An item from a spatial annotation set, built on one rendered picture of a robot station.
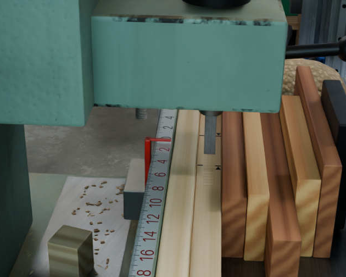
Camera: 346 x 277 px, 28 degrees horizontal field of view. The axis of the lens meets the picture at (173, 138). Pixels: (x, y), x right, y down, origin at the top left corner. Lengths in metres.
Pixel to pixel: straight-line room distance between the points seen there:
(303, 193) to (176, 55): 0.13
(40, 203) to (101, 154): 1.82
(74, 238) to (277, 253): 0.24
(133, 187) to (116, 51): 0.24
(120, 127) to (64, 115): 2.33
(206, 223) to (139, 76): 0.11
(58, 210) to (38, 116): 0.30
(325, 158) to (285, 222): 0.06
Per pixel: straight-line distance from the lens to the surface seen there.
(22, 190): 0.69
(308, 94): 0.60
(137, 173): 0.72
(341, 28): 1.27
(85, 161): 2.55
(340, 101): 0.55
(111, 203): 0.77
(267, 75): 0.49
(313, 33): 1.37
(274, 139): 0.58
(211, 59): 0.48
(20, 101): 0.48
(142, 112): 0.59
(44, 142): 2.71
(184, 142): 0.57
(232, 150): 0.55
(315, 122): 0.55
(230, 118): 0.61
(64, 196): 0.79
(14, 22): 0.46
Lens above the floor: 1.20
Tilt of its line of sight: 26 degrees down
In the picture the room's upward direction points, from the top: 1 degrees clockwise
